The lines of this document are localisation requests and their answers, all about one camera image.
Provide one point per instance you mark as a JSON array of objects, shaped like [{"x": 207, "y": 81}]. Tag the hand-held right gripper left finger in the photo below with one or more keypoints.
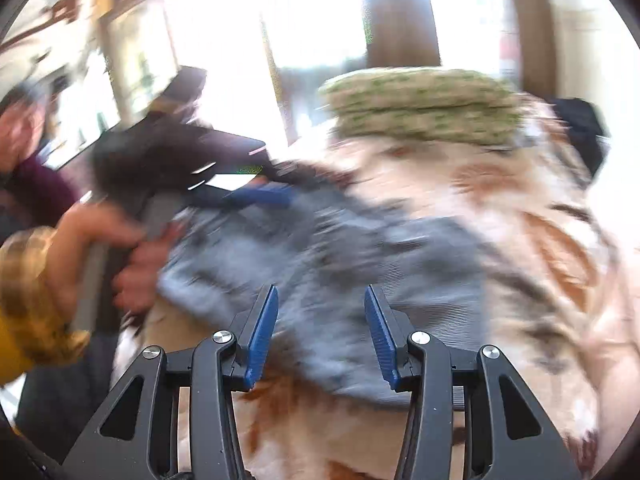
[{"x": 261, "y": 337}]

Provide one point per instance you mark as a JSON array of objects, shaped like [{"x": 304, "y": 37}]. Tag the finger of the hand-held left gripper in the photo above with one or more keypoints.
[
  {"x": 260, "y": 196},
  {"x": 235, "y": 142}
]

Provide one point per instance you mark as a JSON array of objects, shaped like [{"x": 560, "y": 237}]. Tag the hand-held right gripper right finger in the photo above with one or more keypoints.
[{"x": 382, "y": 337}]

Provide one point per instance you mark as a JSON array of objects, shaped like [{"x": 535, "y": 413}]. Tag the grey denim pants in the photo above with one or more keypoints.
[{"x": 340, "y": 280}]

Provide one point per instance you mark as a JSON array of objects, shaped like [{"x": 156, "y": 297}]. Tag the person's left forearm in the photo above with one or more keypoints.
[{"x": 35, "y": 305}]

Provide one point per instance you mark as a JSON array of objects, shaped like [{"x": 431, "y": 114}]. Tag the person's left hand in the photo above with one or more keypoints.
[{"x": 142, "y": 272}]

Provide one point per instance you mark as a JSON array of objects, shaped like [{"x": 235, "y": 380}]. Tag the brown and white plush blanket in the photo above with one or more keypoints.
[{"x": 525, "y": 270}]

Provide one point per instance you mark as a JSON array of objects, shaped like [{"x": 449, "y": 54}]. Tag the green patterned folded quilt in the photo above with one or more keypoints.
[{"x": 425, "y": 105}]

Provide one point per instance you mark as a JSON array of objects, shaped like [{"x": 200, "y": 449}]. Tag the brown wooden door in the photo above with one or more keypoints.
[{"x": 400, "y": 15}]

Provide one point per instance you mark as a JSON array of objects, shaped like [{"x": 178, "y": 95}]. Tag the black garment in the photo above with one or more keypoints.
[{"x": 582, "y": 130}]

